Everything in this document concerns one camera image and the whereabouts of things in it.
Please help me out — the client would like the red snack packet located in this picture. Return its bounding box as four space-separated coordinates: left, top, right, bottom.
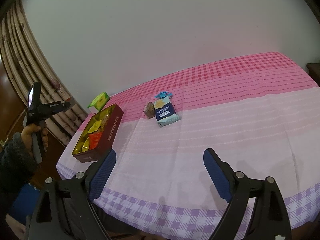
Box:
88 132 103 150

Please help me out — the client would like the pink brown snack bar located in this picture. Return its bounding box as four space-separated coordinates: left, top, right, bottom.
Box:
143 102 155 119

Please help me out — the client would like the small blue candy wrapper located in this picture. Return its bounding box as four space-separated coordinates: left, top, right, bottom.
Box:
155 91 173 99

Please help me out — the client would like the blue cracker packet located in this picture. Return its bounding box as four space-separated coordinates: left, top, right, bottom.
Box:
153 96 181 127

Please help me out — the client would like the yellow foil snack packet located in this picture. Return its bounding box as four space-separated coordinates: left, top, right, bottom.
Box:
81 137 90 153

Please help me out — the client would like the fried twist snack bag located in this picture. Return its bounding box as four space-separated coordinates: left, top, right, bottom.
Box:
98 114 110 132

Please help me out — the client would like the person left hand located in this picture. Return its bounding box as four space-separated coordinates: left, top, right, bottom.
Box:
21 124 48 157

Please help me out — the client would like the green tissue box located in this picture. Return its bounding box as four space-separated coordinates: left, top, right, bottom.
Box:
87 92 110 113

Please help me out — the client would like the beige patterned curtain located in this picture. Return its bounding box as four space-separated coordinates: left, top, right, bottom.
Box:
1 0 87 146

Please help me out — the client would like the red gold toffee tin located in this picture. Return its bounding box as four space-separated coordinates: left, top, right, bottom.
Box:
72 104 124 163

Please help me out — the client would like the pink checked tablecloth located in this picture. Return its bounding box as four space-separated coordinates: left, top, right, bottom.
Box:
95 52 319 239

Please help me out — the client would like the dark wooden side cabinet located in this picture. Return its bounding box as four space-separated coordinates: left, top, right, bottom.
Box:
306 63 320 86

